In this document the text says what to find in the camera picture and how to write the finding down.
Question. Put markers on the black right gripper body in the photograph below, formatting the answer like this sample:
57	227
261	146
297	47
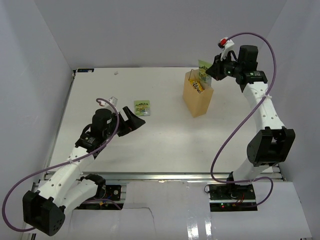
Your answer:
228	68

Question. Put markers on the aluminium front rail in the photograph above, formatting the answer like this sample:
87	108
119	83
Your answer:
189	177

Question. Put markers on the yellow m&m's candy bag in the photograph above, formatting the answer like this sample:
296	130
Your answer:
196	84

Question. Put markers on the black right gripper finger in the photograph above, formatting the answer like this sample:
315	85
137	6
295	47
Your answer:
215	65
215	74

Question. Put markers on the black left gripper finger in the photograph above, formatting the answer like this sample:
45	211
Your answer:
134	122
129	114

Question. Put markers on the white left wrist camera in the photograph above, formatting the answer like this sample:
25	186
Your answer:
113	100

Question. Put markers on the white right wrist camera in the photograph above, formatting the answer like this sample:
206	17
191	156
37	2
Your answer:
226	45

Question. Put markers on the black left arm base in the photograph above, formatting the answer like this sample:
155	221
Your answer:
110	193

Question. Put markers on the left blue table label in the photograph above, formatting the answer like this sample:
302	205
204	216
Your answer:
85	70

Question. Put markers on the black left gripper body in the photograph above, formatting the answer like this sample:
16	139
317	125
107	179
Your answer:
123	126

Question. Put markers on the brown paper bag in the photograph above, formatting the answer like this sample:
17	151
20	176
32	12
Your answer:
197	103

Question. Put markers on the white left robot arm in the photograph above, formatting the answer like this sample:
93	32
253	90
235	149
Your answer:
47	207

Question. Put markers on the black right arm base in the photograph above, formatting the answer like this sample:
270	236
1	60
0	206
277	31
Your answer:
231	197

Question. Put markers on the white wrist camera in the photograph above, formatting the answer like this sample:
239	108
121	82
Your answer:
113	100
226	45

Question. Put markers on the green snack packet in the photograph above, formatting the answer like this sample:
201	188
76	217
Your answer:
142	108
203	66

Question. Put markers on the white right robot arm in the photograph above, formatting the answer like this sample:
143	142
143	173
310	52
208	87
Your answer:
273	141

